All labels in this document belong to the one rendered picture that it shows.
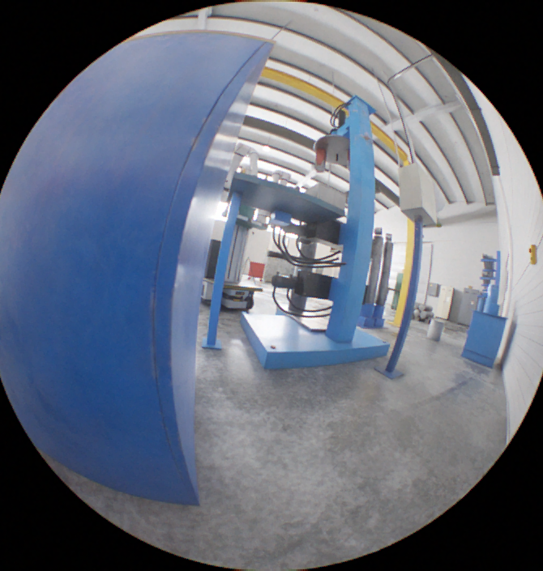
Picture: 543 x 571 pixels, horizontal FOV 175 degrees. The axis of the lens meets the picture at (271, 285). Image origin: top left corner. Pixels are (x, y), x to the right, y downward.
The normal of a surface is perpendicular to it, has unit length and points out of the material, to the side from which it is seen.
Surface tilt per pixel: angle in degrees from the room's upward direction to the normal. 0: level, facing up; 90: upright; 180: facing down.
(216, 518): 0
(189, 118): 90
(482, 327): 90
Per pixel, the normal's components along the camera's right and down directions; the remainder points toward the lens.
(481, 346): -0.93, -0.15
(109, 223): 0.32, 0.13
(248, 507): 0.18, -0.98
